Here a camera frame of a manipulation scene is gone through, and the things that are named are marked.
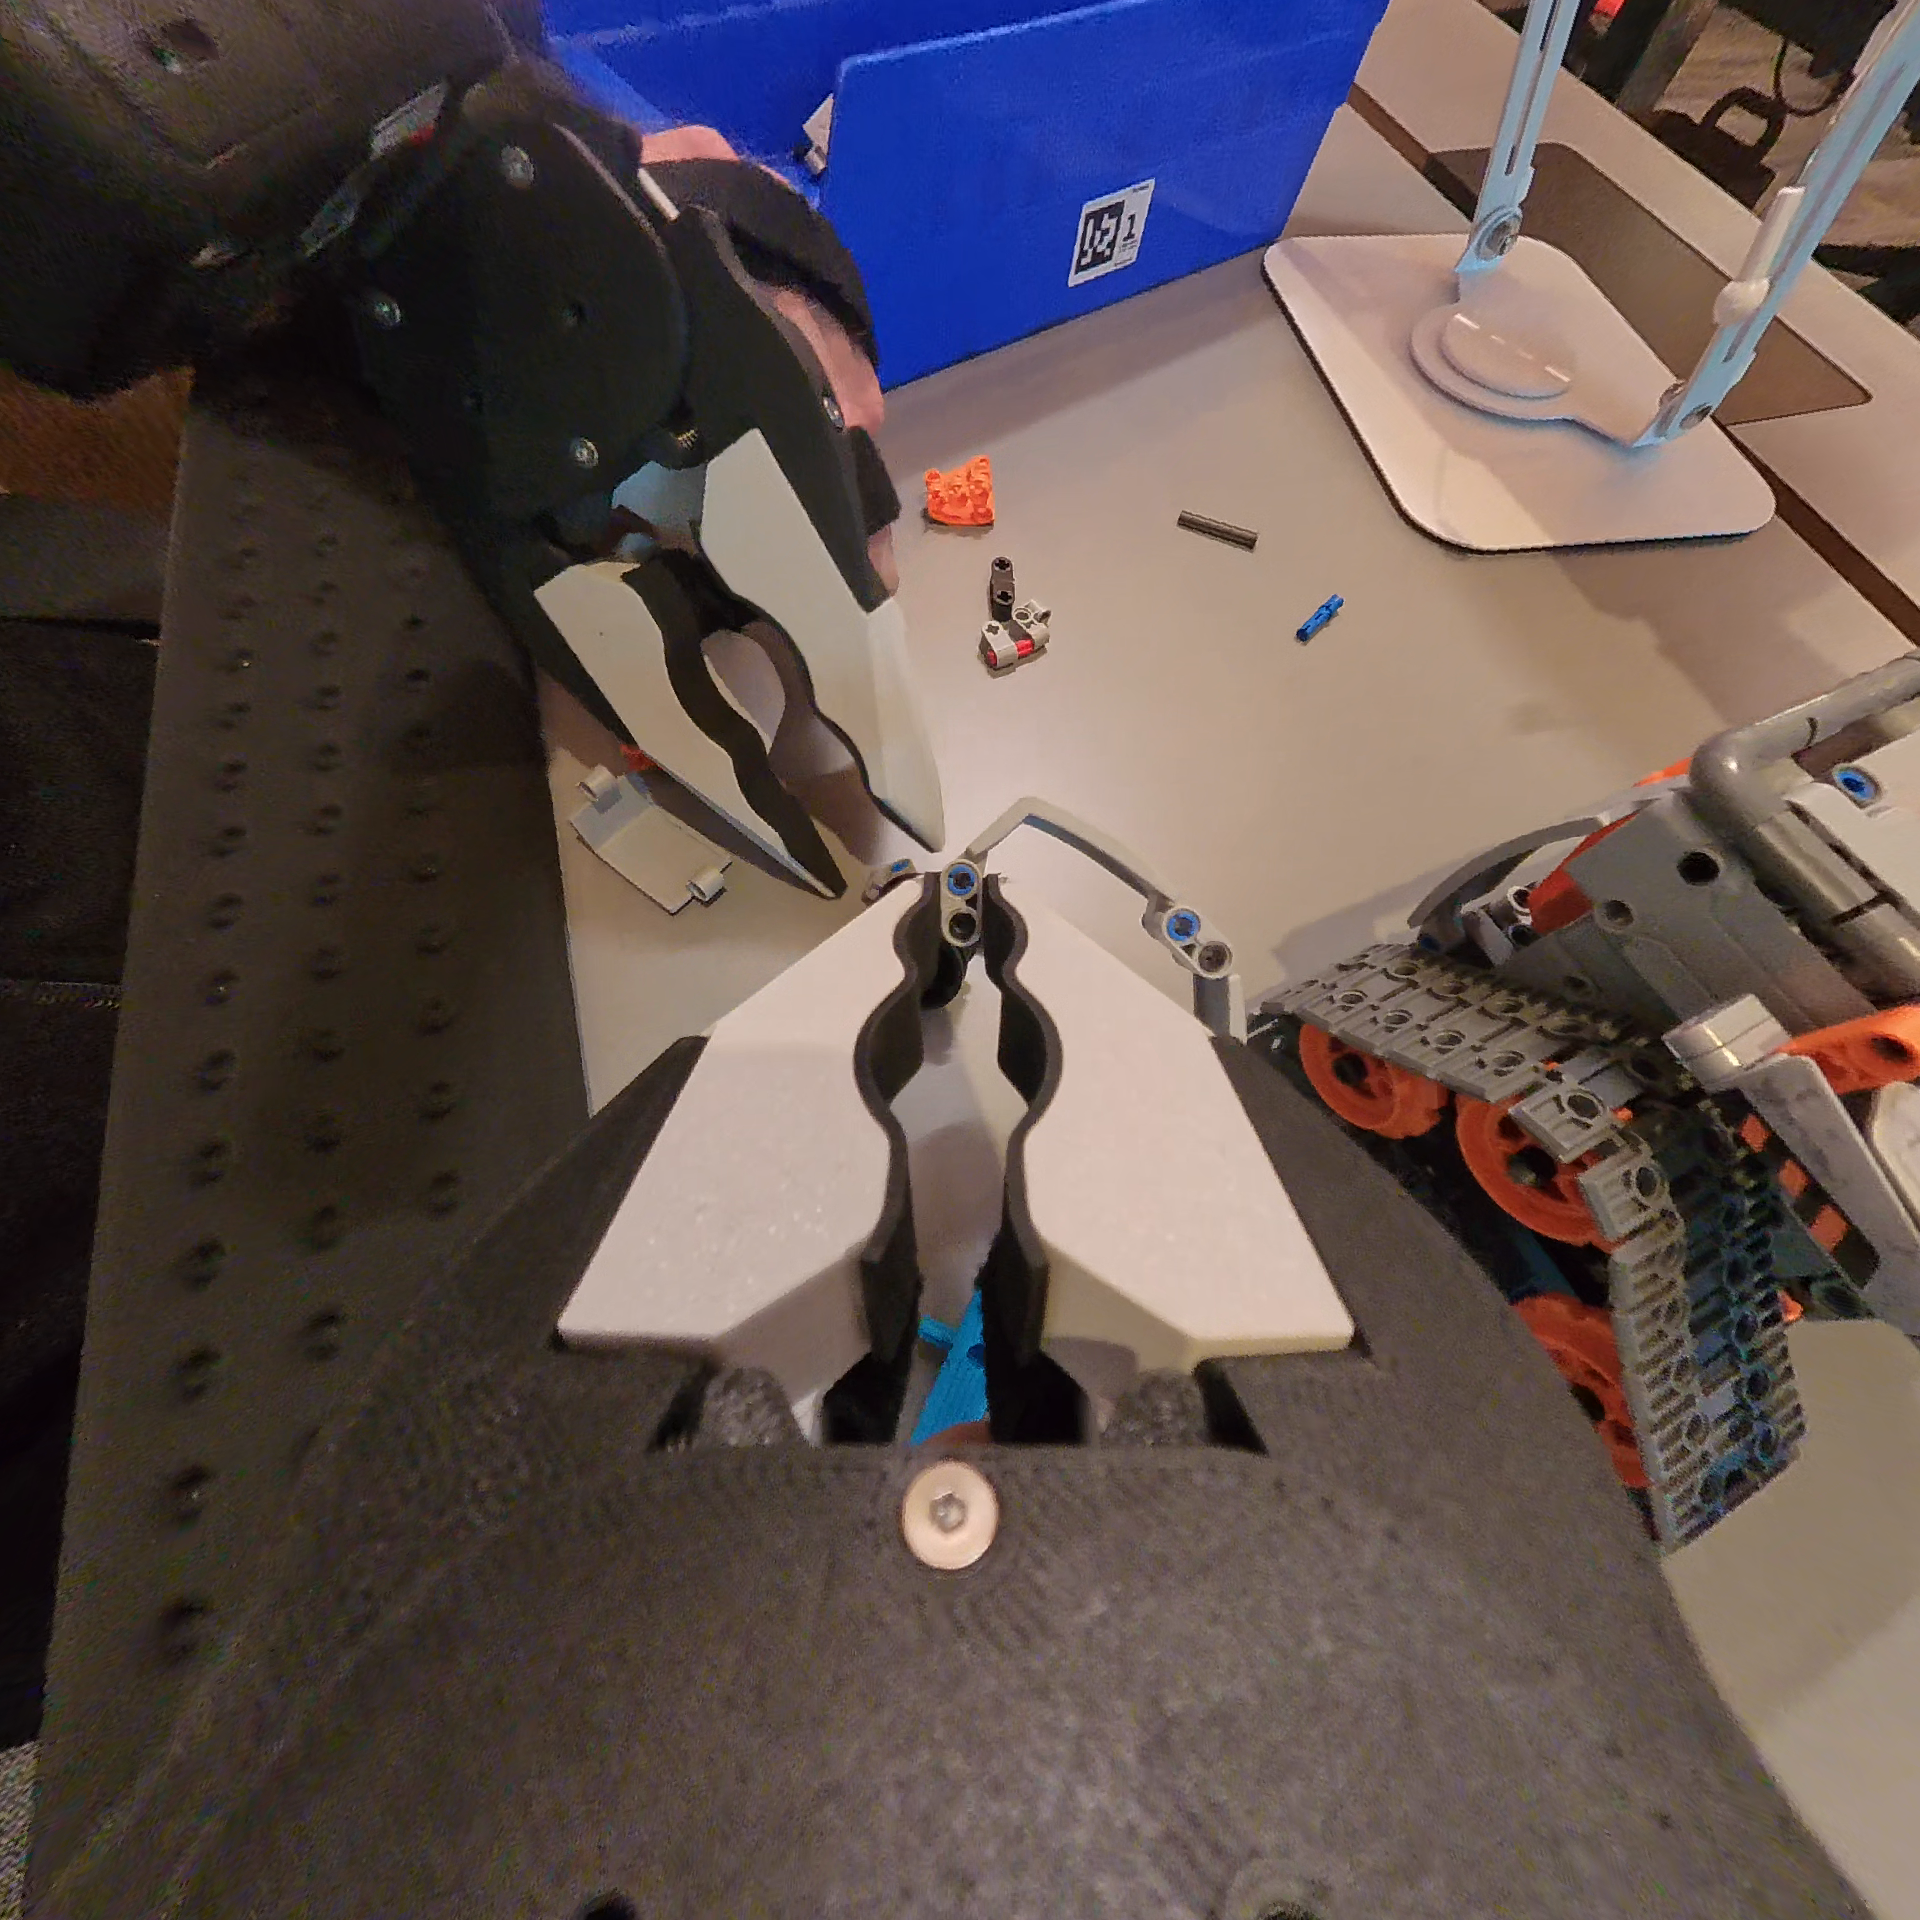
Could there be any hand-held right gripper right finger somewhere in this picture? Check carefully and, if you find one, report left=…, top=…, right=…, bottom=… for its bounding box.
left=982, top=876, right=1352, bottom=1389

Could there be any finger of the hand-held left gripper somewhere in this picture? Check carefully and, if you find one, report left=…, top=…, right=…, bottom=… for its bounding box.
left=693, top=450, right=947, bottom=857
left=529, top=555, right=857, bottom=906

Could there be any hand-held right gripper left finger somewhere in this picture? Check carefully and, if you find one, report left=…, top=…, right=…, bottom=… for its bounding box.
left=566, top=876, right=955, bottom=1374

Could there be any blue plastic separator tool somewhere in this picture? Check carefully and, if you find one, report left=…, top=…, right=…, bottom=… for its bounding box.
left=911, top=1302, right=993, bottom=1450

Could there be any grey curved panel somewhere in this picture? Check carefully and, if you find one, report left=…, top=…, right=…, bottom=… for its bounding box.
left=895, top=790, right=1250, bottom=1041

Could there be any person's left hand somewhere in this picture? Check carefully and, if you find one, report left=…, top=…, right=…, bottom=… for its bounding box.
left=639, top=121, right=877, bottom=407

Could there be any small orange piece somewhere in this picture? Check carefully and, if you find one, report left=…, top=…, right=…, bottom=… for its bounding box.
left=913, top=452, right=1006, bottom=541

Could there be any grey flat hinged panel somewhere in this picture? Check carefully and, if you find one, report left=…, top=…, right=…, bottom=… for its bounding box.
left=566, top=758, right=742, bottom=912

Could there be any small grey red connector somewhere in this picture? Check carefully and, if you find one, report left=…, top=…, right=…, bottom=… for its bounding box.
left=975, top=555, right=1056, bottom=681

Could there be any blue plastic bin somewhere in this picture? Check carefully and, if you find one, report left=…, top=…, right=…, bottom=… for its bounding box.
left=539, top=0, right=1387, bottom=400

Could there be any grey orange tracked toy robot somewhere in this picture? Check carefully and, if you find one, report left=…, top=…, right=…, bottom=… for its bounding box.
left=1258, top=656, right=1920, bottom=1550

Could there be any black perforated board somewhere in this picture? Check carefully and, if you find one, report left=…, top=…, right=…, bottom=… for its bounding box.
left=26, top=391, right=591, bottom=1800

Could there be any white flat sheet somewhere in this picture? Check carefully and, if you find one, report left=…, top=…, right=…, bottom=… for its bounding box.
left=1262, top=228, right=1783, bottom=563

